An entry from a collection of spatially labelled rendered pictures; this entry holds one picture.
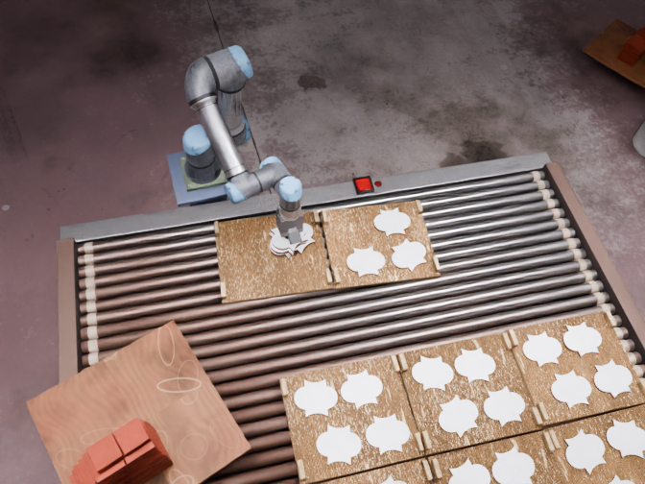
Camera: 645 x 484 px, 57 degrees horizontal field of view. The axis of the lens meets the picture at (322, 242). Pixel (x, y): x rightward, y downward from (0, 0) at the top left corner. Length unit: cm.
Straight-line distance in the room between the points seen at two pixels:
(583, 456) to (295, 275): 115
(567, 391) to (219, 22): 348
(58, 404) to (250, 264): 79
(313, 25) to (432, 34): 89
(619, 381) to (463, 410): 58
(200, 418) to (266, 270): 61
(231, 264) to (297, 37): 258
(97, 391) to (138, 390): 13
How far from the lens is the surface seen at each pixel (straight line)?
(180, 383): 197
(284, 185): 196
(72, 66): 447
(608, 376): 235
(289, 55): 437
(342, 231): 232
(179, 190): 253
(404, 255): 229
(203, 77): 202
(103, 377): 203
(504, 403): 216
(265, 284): 219
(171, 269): 228
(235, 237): 230
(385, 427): 203
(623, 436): 230
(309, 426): 202
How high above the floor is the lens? 289
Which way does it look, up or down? 59 degrees down
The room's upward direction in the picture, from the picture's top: 7 degrees clockwise
